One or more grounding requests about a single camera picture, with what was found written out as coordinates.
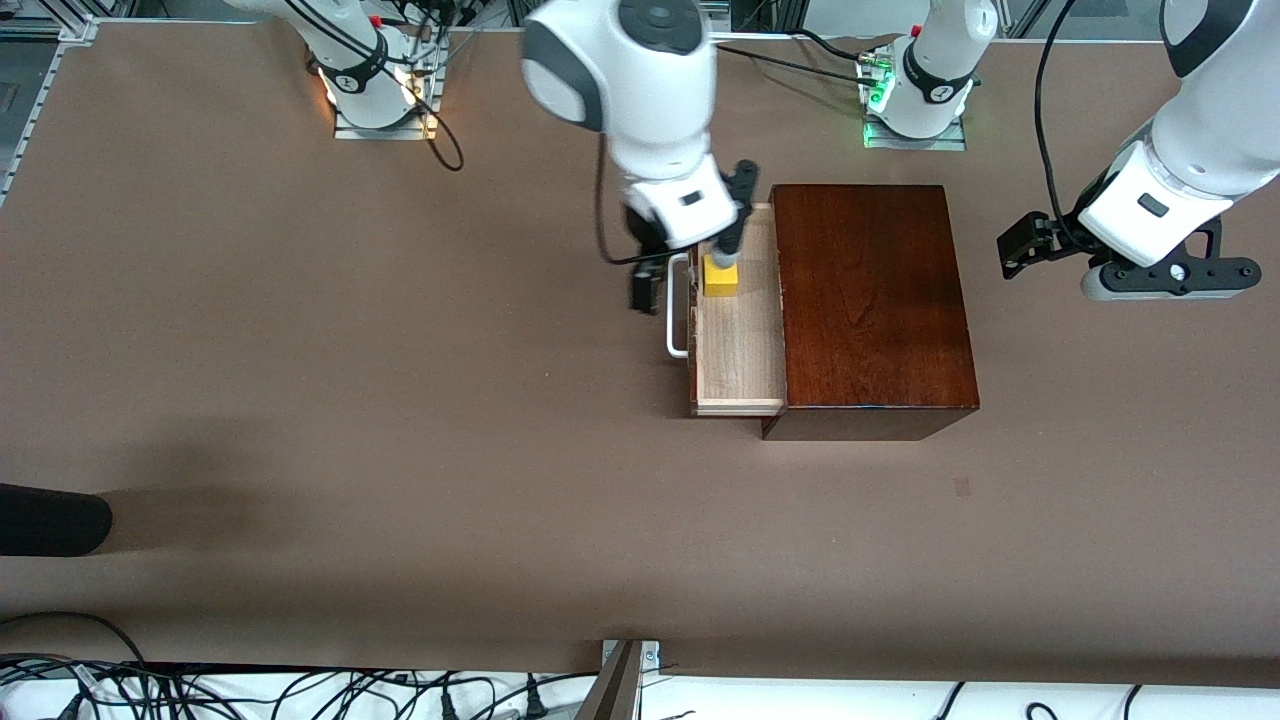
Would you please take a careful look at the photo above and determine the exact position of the dark wooden drawer cabinet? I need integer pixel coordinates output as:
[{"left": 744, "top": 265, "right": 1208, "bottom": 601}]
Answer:
[{"left": 760, "top": 184, "right": 981, "bottom": 442}]

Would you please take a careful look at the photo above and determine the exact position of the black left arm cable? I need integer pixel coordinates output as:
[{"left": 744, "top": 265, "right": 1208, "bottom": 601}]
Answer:
[{"left": 1034, "top": 0, "right": 1081, "bottom": 251}]

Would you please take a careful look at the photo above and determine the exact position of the aluminium table frame rail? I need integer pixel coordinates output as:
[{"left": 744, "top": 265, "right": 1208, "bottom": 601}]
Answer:
[{"left": 0, "top": 15, "right": 103, "bottom": 208}]

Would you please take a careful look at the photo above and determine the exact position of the black ribbed cylinder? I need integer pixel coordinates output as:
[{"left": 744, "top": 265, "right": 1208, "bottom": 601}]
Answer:
[{"left": 0, "top": 484, "right": 113, "bottom": 557}]

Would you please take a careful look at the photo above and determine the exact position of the brown table cover sheet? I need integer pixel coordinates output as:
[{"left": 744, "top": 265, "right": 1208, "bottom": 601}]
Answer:
[{"left": 0, "top": 20, "right": 1280, "bottom": 691}]

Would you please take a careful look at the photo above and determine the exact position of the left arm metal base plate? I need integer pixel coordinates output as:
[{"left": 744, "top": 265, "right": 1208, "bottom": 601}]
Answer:
[{"left": 862, "top": 115, "right": 969, "bottom": 153}]

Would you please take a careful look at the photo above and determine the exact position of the metal corner bracket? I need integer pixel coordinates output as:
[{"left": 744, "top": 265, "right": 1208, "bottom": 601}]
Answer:
[{"left": 600, "top": 640, "right": 661, "bottom": 673}]

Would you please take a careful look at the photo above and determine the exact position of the black looped floor cable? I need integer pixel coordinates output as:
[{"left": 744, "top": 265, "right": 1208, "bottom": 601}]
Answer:
[{"left": 0, "top": 610, "right": 149, "bottom": 669}]

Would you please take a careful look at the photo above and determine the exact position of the dark aluminium frame profile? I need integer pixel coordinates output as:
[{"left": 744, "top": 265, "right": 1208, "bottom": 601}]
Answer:
[{"left": 573, "top": 642, "right": 643, "bottom": 720}]

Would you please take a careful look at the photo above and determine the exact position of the wooden drawer with white handle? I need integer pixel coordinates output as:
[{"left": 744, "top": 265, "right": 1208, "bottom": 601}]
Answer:
[{"left": 666, "top": 203, "right": 791, "bottom": 418}]

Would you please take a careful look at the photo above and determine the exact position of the black base power cable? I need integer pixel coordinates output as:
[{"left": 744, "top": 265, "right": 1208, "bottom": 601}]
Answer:
[{"left": 712, "top": 28, "right": 881, "bottom": 91}]

